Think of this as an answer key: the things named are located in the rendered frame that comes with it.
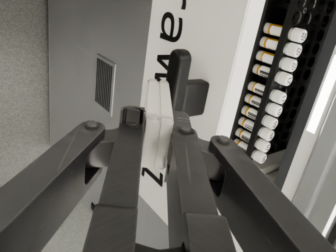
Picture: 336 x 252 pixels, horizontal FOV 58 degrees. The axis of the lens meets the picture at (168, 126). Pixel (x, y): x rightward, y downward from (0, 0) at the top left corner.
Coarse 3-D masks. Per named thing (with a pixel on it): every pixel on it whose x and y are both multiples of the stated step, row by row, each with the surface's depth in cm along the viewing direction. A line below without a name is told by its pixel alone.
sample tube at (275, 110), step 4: (248, 96) 33; (252, 96) 33; (256, 96) 33; (244, 100) 34; (248, 100) 33; (252, 100) 33; (256, 100) 32; (260, 100) 32; (252, 104) 33; (256, 104) 32; (268, 104) 31; (272, 104) 31; (276, 104) 31; (268, 108) 31; (272, 108) 31; (276, 108) 31; (280, 108) 31; (268, 112) 31; (272, 112) 31; (276, 112) 31; (280, 112) 31; (276, 116) 31
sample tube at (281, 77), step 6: (258, 66) 32; (264, 66) 31; (258, 72) 32; (264, 72) 31; (282, 72) 30; (276, 78) 30; (282, 78) 30; (288, 78) 29; (282, 84) 30; (288, 84) 30
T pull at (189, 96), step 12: (168, 60) 21; (180, 60) 20; (168, 72) 21; (180, 72) 21; (180, 84) 21; (192, 84) 22; (204, 84) 23; (180, 96) 22; (192, 96) 23; (204, 96) 23; (180, 108) 22; (192, 108) 23
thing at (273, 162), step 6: (282, 150) 44; (270, 156) 42; (276, 156) 42; (282, 156) 42; (264, 162) 40; (270, 162) 40; (276, 162) 40; (264, 168) 39; (270, 168) 40; (276, 168) 41
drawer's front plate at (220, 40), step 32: (160, 0) 27; (192, 0) 24; (224, 0) 21; (256, 0) 20; (192, 32) 24; (224, 32) 21; (256, 32) 21; (160, 64) 28; (192, 64) 25; (224, 64) 22; (224, 96) 22; (224, 128) 24; (160, 192) 31
